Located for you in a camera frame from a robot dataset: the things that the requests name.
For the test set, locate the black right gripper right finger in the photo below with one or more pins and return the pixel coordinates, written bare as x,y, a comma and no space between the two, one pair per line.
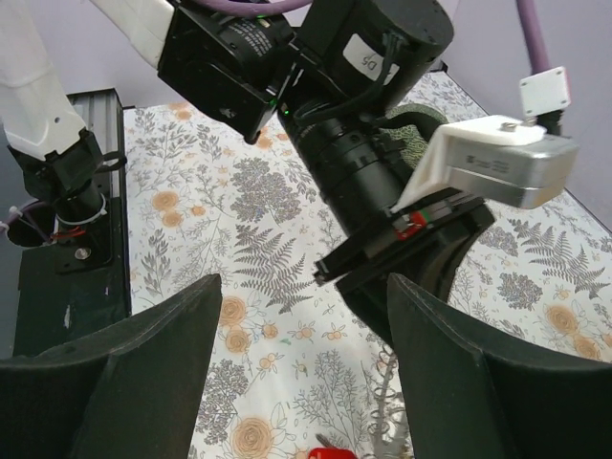
473,391

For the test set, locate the floral patterned mat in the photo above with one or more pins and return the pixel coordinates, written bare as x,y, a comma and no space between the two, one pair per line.
288,358

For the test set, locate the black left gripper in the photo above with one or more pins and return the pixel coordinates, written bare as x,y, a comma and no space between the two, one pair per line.
355,61

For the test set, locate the red key tag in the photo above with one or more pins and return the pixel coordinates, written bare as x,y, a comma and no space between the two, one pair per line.
331,453

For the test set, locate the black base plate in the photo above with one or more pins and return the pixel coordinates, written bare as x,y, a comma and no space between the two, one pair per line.
60,304

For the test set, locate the aluminium frame rail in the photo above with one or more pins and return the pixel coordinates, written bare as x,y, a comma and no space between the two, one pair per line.
102,113

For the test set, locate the metal ring disc key organizer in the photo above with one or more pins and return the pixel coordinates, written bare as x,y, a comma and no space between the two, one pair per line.
387,425

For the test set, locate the green textured ball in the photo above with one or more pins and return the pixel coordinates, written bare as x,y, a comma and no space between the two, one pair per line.
415,144

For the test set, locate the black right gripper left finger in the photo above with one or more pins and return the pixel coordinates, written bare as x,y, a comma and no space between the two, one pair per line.
130,390

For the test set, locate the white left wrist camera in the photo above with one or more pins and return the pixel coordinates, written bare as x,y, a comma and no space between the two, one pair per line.
514,162

